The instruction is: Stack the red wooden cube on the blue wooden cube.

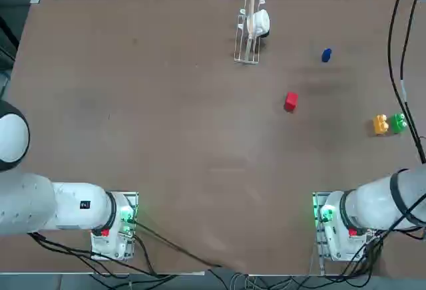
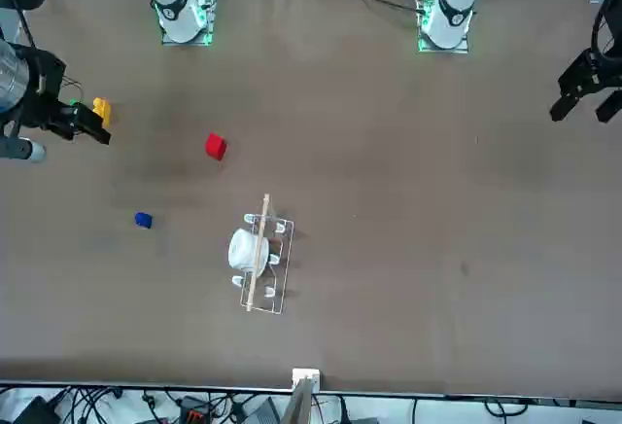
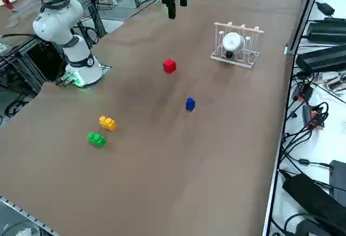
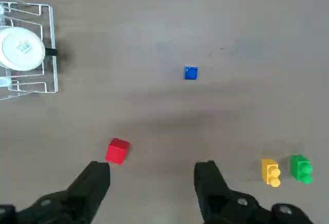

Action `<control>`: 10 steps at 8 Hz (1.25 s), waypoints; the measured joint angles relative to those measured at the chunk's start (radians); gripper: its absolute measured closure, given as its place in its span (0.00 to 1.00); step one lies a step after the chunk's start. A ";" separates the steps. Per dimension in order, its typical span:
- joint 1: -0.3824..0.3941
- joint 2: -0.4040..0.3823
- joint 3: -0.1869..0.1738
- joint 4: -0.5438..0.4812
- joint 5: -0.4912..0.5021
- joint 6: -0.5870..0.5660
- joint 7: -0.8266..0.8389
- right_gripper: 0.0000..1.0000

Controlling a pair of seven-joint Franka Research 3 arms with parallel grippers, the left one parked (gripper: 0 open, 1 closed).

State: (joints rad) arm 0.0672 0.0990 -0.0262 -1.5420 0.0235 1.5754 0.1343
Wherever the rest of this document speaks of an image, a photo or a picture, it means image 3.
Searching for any red wooden cube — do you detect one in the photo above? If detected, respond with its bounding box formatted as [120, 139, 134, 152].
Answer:
[163, 58, 177, 74]

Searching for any blue wooden cube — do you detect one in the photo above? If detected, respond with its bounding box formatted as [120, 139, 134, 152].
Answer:
[185, 97, 197, 112]

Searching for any white cup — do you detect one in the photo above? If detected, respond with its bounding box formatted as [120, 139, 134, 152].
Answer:
[222, 32, 246, 60]

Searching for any yellow toy building block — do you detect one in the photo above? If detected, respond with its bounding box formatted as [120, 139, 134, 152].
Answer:
[99, 115, 118, 132]

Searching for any small black power adapter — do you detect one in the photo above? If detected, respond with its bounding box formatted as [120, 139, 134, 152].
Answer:
[316, 2, 336, 16]

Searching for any long black power box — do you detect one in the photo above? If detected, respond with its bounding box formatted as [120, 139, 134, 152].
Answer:
[307, 18, 346, 44]

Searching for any black power adapter box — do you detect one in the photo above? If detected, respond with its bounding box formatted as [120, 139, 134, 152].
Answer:
[295, 45, 346, 73]

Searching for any small orange circuit device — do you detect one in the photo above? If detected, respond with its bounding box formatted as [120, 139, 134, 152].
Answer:
[294, 83, 314, 103]

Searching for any green toy building block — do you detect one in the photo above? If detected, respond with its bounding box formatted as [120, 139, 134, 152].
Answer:
[87, 132, 107, 148]

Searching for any orange black circuit board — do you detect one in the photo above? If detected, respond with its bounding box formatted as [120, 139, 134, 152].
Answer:
[302, 104, 325, 130]

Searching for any large black power brick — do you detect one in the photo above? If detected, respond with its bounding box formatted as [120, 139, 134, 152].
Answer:
[282, 173, 346, 220]

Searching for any dark grey box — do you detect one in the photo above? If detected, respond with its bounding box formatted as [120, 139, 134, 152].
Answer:
[329, 160, 346, 201]

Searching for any white wire cup rack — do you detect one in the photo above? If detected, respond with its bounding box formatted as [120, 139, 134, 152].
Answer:
[210, 21, 264, 69]

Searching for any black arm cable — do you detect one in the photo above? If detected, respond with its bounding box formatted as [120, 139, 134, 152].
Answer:
[39, 0, 73, 14]

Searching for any aluminium frame post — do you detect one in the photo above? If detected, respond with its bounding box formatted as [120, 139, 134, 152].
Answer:
[284, 0, 325, 56]

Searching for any black aluminium frame rack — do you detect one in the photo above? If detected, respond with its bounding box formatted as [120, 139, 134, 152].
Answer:
[0, 34, 68, 93]

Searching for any aluminium table edge rail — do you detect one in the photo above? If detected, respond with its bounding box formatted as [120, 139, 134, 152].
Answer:
[0, 195, 59, 236]

